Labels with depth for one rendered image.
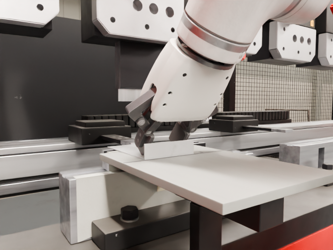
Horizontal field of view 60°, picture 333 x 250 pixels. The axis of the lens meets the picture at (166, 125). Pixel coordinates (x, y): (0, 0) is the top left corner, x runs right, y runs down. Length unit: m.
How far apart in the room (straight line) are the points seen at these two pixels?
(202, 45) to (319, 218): 0.45
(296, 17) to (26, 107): 0.77
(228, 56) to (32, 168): 0.50
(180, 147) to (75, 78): 0.62
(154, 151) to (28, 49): 0.64
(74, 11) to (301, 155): 3.58
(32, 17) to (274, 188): 0.34
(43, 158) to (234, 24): 0.51
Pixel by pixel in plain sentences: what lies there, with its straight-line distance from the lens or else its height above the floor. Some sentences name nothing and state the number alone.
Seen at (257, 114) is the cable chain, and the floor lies 1.03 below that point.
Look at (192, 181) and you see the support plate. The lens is 0.29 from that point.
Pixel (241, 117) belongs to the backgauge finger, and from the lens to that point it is 0.94.
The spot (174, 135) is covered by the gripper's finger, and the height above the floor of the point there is 1.03.
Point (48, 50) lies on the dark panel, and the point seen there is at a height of 1.23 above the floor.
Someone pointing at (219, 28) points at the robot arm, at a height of 1.15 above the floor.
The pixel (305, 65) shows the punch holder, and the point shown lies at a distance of 0.88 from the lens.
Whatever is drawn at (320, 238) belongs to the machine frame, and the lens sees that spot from 0.68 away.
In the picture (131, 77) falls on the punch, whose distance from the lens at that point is 0.48.
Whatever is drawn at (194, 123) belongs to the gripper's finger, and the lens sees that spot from 0.42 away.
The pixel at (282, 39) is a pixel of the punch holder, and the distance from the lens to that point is 0.70.
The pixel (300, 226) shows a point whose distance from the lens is 0.60.
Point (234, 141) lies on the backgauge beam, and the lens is 0.99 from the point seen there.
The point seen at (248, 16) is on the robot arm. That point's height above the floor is 1.16.
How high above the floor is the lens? 1.08
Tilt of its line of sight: 4 degrees down
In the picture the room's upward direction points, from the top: straight up
